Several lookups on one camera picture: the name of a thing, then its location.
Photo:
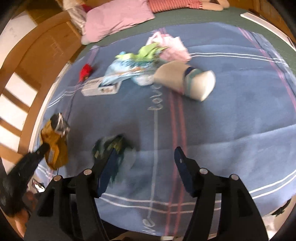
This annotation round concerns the light blue plastic bag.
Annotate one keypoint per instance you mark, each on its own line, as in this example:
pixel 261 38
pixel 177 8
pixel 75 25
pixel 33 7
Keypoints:
pixel 140 72

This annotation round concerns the striped plush doll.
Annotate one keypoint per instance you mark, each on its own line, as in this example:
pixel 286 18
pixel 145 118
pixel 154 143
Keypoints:
pixel 158 6

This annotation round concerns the white flat board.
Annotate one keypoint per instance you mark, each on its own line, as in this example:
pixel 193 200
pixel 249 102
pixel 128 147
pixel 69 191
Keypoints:
pixel 267 25

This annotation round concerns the blue plaid blanket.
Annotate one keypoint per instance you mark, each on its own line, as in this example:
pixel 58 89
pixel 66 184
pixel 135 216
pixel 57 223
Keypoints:
pixel 245 126

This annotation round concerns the pink pillow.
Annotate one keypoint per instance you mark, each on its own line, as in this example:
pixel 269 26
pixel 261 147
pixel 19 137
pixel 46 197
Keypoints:
pixel 113 17

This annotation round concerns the wooden bed frame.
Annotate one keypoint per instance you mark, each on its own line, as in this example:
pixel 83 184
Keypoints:
pixel 31 68

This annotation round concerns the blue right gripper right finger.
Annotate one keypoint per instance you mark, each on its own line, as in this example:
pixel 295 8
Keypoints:
pixel 187 170

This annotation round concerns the yellow snack bag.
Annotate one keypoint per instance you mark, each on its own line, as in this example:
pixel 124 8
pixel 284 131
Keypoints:
pixel 54 133

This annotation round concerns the red wrapper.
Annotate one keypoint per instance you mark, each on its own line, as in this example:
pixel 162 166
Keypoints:
pixel 85 72

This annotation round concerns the dark green wrapper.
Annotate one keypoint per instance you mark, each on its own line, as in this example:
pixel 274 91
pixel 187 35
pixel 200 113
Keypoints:
pixel 126 155

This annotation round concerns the white paper cup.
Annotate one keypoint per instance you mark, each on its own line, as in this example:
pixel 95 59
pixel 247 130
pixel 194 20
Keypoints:
pixel 186 80

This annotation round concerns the white plush toy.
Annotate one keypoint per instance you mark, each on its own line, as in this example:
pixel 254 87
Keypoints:
pixel 76 11

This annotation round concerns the green bed mat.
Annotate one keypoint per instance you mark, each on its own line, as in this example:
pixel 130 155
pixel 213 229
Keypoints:
pixel 229 16

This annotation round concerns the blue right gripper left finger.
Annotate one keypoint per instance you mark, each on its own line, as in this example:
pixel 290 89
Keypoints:
pixel 107 168

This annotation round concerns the white small carton box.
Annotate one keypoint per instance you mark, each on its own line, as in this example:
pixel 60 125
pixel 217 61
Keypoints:
pixel 93 88

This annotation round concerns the pink white plastic bag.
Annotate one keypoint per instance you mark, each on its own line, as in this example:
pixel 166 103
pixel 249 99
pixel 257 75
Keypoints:
pixel 174 49

